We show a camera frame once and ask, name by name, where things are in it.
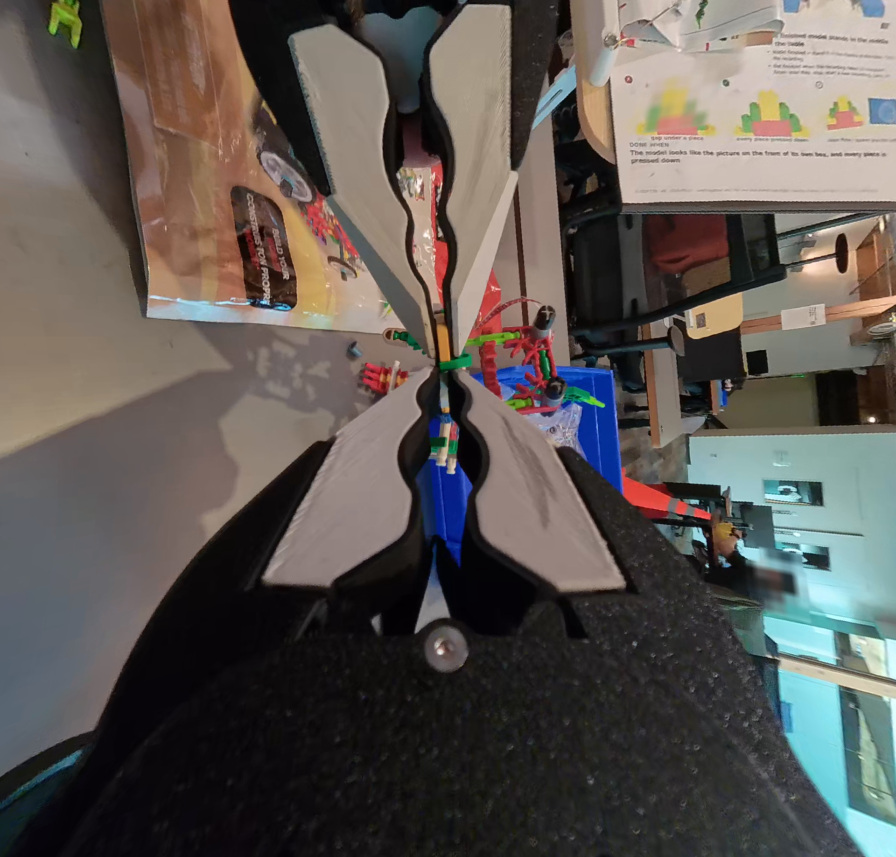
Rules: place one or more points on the black metal frame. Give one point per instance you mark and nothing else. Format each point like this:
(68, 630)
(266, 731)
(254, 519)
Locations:
(595, 269)

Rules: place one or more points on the crumpled clear plastic bag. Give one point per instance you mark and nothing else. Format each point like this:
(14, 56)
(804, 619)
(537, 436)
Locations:
(560, 426)

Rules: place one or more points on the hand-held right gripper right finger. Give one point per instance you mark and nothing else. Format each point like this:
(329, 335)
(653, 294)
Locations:
(539, 521)

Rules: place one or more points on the blue plastic bin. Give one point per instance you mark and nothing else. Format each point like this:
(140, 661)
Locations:
(605, 437)

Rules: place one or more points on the white paper sign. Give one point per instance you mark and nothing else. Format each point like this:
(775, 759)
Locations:
(803, 316)

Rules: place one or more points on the red yellow toy assembly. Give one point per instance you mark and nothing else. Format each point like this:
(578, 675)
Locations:
(381, 377)

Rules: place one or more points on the green clip connector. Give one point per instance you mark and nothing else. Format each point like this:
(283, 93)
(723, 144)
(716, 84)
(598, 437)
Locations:
(455, 363)

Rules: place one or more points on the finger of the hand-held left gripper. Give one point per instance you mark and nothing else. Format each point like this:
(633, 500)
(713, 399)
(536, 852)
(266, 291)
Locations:
(343, 115)
(476, 101)

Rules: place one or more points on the crumpled toy booklet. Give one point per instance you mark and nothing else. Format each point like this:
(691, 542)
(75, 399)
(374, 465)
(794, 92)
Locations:
(700, 3)

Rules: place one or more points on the dark wall sign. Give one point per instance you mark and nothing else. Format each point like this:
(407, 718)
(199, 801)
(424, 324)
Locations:
(791, 493)
(805, 556)

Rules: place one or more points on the small multicolour toy model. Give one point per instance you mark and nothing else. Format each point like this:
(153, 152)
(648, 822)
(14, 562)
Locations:
(439, 444)

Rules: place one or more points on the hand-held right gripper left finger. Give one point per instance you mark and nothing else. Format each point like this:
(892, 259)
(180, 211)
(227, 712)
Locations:
(350, 514)

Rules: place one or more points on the white instruction sheet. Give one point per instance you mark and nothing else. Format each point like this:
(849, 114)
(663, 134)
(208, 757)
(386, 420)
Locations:
(756, 157)

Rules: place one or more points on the red toy model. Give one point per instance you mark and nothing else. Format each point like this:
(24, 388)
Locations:
(532, 353)

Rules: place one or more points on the black disc on pole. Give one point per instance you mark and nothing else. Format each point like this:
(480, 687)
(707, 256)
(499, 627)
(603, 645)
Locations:
(676, 339)
(842, 253)

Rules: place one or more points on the yellow-green clip connector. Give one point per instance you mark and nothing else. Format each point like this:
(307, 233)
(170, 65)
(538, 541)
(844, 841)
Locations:
(66, 17)

